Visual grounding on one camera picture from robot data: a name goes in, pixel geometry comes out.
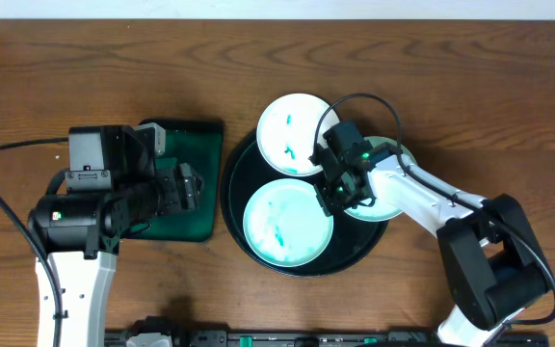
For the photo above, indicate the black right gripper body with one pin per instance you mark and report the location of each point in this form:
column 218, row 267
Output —
column 336, row 197

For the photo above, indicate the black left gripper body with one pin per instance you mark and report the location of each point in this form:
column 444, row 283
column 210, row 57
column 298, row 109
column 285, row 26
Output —
column 184, row 187

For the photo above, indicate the light green plate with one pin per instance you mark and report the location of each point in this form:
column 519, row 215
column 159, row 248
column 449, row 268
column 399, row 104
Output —
column 285, row 225
column 375, row 210

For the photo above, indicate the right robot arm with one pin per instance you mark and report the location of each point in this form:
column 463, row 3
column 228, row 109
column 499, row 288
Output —
column 492, row 260

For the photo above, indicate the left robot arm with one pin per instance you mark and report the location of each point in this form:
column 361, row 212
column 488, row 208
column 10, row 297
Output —
column 113, row 188

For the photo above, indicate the black rectangular tray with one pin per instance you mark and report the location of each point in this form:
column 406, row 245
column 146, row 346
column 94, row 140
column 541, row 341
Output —
column 198, row 143

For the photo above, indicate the round black tray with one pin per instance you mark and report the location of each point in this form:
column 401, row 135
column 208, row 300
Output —
column 245, row 172

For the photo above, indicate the white plate with green stains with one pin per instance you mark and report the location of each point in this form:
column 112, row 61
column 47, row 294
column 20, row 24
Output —
column 285, row 132

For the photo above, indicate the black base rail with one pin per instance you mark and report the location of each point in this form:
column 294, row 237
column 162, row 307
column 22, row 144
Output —
column 160, row 331

